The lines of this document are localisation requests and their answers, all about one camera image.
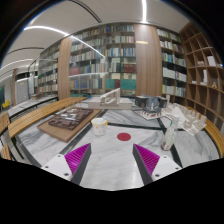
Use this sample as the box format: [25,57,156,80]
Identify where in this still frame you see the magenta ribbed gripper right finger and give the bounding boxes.
[132,143,183,186]

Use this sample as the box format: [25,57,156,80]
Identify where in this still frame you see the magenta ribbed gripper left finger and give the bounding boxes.
[41,142,92,186]

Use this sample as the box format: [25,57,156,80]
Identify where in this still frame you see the clear plastic water bottle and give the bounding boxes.
[161,115,179,151]

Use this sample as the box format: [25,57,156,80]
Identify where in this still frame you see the red round sticker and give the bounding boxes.
[117,133,131,141]

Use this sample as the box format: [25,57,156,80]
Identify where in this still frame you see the brown architectural model on board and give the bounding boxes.
[38,108,100,143]

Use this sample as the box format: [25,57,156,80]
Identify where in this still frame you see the white paper cup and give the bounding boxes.
[91,118,108,136]

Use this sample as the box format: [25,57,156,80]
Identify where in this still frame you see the dark house model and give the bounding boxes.
[135,95,167,120]

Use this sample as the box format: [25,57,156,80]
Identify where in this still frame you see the white terraced paper model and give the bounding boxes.
[162,103,207,136]

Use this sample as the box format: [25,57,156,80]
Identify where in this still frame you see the white building model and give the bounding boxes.
[80,88,132,110]

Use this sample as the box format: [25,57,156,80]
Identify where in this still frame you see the long wooden slatted bench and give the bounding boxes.
[8,97,85,138]

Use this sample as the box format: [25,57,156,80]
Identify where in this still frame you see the curved wooden bench right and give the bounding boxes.
[205,119,224,158]

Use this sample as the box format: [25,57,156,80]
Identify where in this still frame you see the large book-filled bookshelf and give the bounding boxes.
[69,23,137,97]

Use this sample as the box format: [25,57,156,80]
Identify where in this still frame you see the right bookshelf with books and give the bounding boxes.
[157,28,187,104]

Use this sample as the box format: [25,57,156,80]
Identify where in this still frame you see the wooden cubby shelf unit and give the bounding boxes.
[180,22,224,135]

